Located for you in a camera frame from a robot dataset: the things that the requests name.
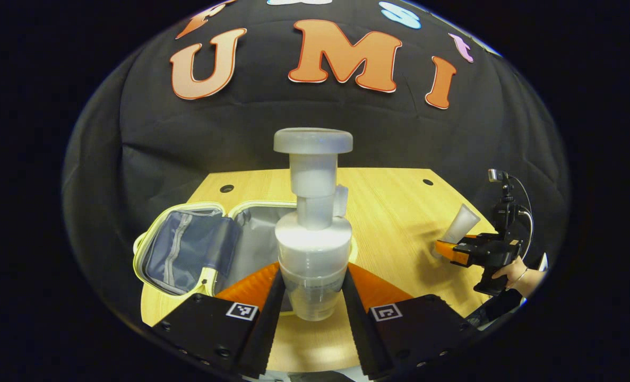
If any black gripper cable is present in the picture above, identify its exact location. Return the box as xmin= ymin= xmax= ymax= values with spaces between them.
xmin=506 ymin=174 xmax=536 ymax=261

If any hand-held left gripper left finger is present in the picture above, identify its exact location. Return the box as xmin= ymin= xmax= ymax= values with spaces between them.
xmin=151 ymin=262 xmax=286 ymax=379

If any white squeeze tube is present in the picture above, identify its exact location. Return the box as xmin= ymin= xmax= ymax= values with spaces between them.
xmin=431 ymin=204 xmax=481 ymax=259

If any person's dark clothing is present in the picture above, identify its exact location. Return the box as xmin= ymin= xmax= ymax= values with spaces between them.
xmin=464 ymin=289 xmax=528 ymax=331

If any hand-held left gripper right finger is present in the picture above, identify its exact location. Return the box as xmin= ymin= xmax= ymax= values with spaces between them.
xmin=340 ymin=263 xmax=481 ymax=380

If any white foam pump bottle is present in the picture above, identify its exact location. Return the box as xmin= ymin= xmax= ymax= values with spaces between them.
xmin=273 ymin=127 xmax=354 ymax=322

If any cream yellow suitcase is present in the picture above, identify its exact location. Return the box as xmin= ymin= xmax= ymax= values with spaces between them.
xmin=133 ymin=199 xmax=359 ymax=318

